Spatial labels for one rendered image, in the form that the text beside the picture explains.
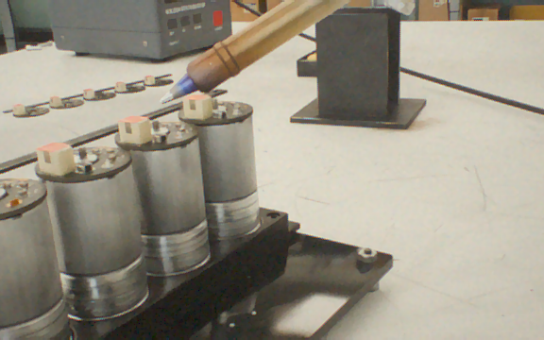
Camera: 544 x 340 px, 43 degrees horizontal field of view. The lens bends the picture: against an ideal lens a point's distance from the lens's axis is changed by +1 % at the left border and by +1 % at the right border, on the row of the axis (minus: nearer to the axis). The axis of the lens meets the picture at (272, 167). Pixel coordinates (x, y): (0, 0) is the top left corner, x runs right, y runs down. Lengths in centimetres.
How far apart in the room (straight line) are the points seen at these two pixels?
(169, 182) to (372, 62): 24
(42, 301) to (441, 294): 13
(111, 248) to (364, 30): 27
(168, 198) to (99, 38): 51
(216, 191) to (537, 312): 11
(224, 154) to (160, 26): 44
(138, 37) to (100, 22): 5
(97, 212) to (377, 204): 16
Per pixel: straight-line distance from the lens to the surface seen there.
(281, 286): 22
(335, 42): 42
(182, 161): 20
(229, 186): 22
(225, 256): 22
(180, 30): 67
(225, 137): 22
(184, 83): 16
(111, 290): 19
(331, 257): 24
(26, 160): 20
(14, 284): 17
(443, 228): 28
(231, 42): 16
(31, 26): 648
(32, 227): 17
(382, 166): 35
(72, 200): 18
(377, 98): 42
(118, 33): 69
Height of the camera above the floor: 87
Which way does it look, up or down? 20 degrees down
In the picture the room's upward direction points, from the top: 3 degrees counter-clockwise
